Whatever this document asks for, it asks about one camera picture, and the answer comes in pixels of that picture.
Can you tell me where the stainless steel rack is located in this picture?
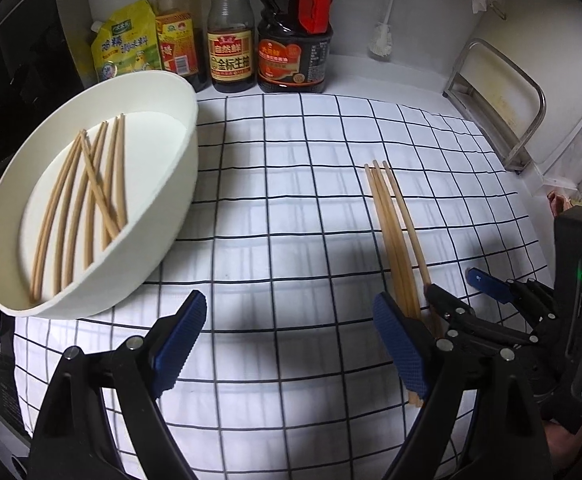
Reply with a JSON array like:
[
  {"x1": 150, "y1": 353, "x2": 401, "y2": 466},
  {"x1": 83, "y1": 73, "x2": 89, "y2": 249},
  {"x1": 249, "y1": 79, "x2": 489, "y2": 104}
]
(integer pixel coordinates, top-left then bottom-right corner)
[{"x1": 442, "y1": 37, "x2": 546, "y2": 175}]

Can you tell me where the white oval bowl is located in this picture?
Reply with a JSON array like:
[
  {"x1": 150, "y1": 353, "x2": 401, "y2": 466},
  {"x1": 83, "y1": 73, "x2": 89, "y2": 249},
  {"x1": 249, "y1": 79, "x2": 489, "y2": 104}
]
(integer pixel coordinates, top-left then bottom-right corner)
[{"x1": 0, "y1": 71, "x2": 199, "y2": 320}]

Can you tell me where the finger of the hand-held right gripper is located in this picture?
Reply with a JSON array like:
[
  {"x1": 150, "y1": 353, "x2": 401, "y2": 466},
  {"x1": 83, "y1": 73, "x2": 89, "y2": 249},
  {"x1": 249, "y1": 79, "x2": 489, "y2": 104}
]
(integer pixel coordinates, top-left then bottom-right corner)
[
  {"x1": 423, "y1": 284, "x2": 542, "y2": 348},
  {"x1": 466, "y1": 268, "x2": 556, "y2": 333}
]

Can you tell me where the clear bottle yellow red label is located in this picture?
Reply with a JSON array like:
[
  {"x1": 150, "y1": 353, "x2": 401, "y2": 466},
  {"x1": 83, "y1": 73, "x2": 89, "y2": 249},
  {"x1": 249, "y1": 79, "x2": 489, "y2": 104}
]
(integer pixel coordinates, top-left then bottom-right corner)
[{"x1": 155, "y1": 0, "x2": 209, "y2": 93}]

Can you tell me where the dark sauce jug red cap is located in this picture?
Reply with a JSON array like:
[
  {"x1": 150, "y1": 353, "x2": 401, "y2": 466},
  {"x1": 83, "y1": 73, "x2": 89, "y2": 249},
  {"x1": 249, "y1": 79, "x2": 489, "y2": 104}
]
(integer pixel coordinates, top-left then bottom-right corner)
[{"x1": 257, "y1": 0, "x2": 334, "y2": 95}]

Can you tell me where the reddish brown rag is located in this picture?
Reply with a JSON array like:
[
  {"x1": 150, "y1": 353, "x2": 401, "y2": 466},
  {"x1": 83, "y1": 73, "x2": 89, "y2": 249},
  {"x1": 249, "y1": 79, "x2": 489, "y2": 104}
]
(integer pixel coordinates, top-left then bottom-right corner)
[{"x1": 550, "y1": 190, "x2": 572, "y2": 218}]

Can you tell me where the black appliance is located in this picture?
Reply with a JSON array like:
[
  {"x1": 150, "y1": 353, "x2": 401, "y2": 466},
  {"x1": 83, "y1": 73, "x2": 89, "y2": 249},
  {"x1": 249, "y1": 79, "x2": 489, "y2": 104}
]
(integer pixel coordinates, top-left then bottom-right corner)
[{"x1": 0, "y1": 0, "x2": 89, "y2": 221}]

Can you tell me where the brown label soy sauce bottle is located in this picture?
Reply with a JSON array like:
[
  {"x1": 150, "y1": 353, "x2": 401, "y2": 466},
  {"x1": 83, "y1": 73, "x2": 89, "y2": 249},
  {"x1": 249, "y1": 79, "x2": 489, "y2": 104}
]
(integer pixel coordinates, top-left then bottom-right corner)
[{"x1": 206, "y1": 0, "x2": 256, "y2": 95}]

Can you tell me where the pile of wooden chopsticks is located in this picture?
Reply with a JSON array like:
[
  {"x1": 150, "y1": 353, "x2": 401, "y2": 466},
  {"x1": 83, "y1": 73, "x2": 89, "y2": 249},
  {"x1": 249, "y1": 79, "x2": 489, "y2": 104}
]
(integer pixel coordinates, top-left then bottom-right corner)
[{"x1": 28, "y1": 114, "x2": 129, "y2": 305}]

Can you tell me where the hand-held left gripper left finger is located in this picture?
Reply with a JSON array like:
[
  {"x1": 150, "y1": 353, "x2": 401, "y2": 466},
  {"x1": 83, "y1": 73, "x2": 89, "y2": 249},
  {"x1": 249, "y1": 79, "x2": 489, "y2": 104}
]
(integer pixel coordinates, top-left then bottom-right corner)
[{"x1": 28, "y1": 290, "x2": 208, "y2": 480}]

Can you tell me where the yellow seasoning pouch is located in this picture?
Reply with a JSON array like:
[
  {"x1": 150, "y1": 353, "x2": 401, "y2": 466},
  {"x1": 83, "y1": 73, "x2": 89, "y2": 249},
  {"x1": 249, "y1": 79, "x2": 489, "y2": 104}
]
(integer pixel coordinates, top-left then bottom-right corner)
[{"x1": 90, "y1": 0, "x2": 164, "y2": 83}]

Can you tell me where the white black grid cloth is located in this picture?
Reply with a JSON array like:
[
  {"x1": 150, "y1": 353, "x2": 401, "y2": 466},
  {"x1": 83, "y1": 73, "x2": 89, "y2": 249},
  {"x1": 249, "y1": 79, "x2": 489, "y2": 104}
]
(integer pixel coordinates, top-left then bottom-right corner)
[{"x1": 13, "y1": 92, "x2": 546, "y2": 480}]

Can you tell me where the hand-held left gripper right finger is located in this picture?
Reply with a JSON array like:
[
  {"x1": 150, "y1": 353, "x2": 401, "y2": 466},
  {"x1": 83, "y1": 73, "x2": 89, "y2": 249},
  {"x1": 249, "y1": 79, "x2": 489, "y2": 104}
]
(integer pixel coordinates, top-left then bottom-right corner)
[{"x1": 373, "y1": 292, "x2": 554, "y2": 480}]

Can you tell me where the person's right forearm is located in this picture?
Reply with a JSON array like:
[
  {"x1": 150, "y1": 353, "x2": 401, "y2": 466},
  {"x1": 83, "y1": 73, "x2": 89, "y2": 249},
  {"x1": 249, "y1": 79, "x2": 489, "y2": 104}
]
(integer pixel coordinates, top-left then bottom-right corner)
[{"x1": 543, "y1": 420, "x2": 582, "y2": 480}]

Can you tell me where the white dish brush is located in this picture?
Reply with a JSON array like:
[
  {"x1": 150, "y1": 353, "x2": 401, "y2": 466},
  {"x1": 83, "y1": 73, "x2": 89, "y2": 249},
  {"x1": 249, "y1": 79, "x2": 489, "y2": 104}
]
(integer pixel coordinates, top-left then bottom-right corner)
[{"x1": 368, "y1": 0, "x2": 402, "y2": 60}]

